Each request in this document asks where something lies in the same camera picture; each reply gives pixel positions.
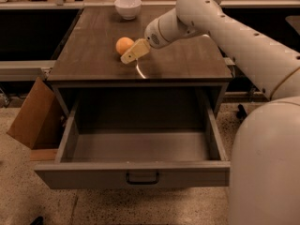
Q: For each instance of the orange fruit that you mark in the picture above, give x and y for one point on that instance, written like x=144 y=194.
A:
x=123 y=44

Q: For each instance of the black wheeled chair base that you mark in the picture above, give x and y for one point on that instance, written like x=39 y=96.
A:
x=241 y=114

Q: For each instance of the black drawer handle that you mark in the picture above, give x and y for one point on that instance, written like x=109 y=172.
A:
x=142 y=178

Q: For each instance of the white ceramic bowl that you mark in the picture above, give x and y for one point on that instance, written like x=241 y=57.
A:
x=128 y=9

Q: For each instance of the brown cardboard box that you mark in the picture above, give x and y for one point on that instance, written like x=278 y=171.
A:
x=39 y=123

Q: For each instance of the grey open top drawer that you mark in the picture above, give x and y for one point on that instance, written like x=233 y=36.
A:
x=113 y=131

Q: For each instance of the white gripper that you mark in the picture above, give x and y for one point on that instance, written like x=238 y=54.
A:
x=153 y=35

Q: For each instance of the grey cabinet with wood top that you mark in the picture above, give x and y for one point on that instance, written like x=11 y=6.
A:
x=89 y=58

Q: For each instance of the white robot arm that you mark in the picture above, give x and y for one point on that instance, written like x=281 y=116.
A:
x=265 y=164

